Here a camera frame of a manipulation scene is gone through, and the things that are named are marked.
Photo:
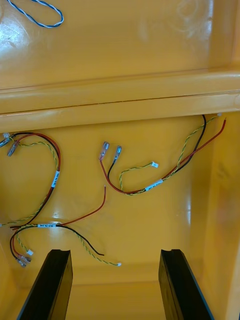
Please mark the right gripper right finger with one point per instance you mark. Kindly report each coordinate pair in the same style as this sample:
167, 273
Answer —
180, 287

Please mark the red black green-yellow harness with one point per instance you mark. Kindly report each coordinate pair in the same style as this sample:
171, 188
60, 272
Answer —
56, 178
46, 225
154, 185

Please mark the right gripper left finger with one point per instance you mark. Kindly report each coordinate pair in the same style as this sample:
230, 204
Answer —
50, 287

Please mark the yellow-orange plastic bin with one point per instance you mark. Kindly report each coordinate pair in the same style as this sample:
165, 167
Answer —
112, 50
150, 225

